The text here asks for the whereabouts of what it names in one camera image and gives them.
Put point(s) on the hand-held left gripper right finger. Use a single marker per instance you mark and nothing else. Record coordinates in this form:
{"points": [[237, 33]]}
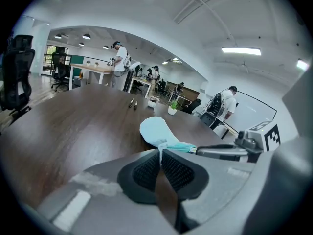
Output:
{"points": [[215, 180]]}

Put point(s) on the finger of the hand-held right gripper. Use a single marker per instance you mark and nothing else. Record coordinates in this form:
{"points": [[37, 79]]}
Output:
{"points": [[220, 153], [215, 146]]}

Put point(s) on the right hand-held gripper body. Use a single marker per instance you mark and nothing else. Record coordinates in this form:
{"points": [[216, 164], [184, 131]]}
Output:
{"points": [[259, 139]]}

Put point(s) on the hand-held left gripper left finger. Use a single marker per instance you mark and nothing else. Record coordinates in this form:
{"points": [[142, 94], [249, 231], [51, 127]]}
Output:
{"points": [[105, 204]]}

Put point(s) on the white pouch with teal zipper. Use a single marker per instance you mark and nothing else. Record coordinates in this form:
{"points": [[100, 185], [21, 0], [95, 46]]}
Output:
{"points": [[156, 131]]}

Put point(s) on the black chair with ribbed back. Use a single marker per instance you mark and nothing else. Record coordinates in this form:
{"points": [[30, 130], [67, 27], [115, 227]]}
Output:
{"points": [[216, 104]]}

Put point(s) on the square white pot green plant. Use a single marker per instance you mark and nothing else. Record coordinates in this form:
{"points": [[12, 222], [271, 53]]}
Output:
{"points": [[172, 108]]}

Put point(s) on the round white pot reddish plant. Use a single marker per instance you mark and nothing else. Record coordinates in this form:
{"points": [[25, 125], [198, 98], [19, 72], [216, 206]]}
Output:
{"points": [[152, 103]]}

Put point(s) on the rectangular ceiling light panel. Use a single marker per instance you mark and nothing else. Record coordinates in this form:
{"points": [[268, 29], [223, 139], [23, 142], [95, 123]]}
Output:
{"points": [[302, 64], [240, 51]]}

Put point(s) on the black marker pen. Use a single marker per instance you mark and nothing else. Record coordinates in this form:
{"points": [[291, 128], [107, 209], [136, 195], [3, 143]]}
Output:
{"points": [[135, 104], [130, 103]]}

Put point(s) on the wooden desk with white legs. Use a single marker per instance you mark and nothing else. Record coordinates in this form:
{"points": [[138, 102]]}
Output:
{"points": [[95, 68]]}

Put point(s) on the green partition panel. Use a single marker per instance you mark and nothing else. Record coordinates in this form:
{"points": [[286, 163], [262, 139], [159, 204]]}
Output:
{"points": [[77, 63]]}

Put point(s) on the tall black mesh office chair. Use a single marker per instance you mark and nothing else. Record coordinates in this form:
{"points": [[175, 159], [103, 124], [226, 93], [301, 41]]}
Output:
{"points": [[17, 72]]}

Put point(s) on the whiteboard with black frame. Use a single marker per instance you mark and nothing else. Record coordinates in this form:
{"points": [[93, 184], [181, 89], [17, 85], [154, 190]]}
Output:
{"points": [[254, 106]]}

